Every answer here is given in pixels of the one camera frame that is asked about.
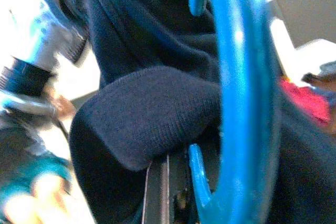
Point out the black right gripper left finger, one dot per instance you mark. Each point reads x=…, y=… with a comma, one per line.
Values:
x=158, y=195

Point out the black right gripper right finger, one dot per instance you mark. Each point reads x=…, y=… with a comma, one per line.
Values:
x=214, y=163

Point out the blue plastic hanger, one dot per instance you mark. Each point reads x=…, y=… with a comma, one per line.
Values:
x=244, y=103

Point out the dark knit shirt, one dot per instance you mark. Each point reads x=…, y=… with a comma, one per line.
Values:
x=147, y=108

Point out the red t-shirt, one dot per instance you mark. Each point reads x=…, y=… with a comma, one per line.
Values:
x=304, y=100

